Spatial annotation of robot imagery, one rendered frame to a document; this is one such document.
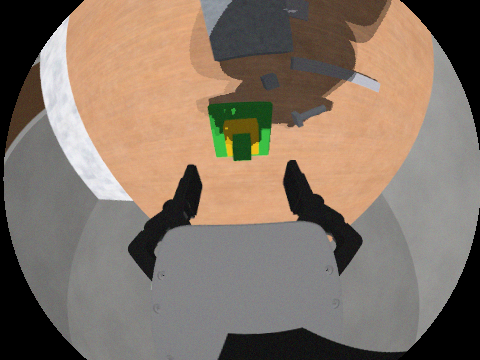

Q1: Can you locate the yellow square nut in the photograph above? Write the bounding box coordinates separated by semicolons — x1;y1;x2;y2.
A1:
223;118;259;156

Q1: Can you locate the grey rectangular bar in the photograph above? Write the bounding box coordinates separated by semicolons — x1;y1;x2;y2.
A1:
290;57;380;93

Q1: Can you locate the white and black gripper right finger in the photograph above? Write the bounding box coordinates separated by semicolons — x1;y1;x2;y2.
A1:
283;160;363;276

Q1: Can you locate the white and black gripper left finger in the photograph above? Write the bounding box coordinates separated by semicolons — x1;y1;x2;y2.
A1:
128;164;203;281

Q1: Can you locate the green square peg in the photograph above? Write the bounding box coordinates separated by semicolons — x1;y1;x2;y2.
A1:
207;102;273;161

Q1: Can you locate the grey square-head bolt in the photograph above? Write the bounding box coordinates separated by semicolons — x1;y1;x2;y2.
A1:
291;105;326;128

